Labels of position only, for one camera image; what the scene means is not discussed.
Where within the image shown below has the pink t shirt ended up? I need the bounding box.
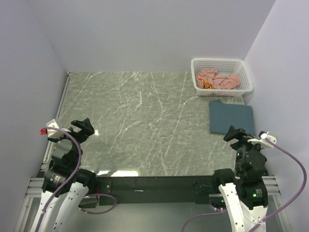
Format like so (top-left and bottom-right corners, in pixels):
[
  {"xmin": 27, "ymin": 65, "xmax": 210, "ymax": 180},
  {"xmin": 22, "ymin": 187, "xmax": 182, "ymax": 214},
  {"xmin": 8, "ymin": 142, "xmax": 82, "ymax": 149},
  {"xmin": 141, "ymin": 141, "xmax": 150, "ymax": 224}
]
[{"xmin": 195, "ymin": 69, "xmax": 240, "ymax": 90}]

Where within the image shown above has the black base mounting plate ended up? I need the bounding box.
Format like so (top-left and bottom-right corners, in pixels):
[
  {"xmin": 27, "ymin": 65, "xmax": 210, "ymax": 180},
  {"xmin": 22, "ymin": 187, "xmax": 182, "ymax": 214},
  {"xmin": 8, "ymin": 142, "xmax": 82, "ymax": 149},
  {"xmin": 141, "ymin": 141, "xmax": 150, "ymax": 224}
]
[{"xmin": 97, "ymin": 175, "xmax": 219, "ymax": 204}]

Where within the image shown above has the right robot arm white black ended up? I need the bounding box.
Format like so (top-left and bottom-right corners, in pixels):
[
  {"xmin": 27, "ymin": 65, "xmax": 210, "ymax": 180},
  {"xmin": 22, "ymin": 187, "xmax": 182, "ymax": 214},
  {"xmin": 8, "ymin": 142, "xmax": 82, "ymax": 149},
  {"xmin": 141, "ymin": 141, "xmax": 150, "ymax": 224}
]
[{"xmin": 212, "ymin": 126, "xmax": 268, "ymax": 232}]

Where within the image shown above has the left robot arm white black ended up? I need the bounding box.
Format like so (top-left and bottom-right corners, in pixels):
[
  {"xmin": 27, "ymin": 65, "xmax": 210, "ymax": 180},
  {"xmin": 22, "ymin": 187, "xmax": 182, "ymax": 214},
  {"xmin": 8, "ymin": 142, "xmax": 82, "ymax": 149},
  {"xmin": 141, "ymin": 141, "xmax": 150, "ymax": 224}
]
[{"xmin": 30, "ymin": 118, "xmax": 97, "ymax": 232}]

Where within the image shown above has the white plastic mesh basket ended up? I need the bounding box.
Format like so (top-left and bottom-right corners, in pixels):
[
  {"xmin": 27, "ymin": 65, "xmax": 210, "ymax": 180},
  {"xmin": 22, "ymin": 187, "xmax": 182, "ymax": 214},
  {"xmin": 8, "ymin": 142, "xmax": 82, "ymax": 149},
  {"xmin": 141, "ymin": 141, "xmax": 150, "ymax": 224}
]
[{"xmin": 191, "ymin": 58, "xmax": 253, "ymax": 97}]

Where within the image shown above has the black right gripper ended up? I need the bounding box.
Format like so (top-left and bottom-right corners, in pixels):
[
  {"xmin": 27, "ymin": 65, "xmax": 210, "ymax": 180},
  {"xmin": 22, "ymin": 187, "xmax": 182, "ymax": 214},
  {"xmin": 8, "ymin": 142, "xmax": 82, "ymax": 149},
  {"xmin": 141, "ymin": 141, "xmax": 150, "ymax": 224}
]
[{"xmin": 223, "ymin": 124, "xmax": 264, "ymax": 175}]

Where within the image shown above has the teal blue t shirt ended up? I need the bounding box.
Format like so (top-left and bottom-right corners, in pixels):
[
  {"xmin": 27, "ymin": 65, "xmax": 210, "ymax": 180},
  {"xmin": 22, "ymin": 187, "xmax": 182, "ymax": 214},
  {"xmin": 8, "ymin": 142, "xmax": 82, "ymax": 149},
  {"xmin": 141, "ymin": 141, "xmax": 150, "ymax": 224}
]
[{"xmin": 209, "ymin": 100, "xmax": 255, "ymax": 136}]

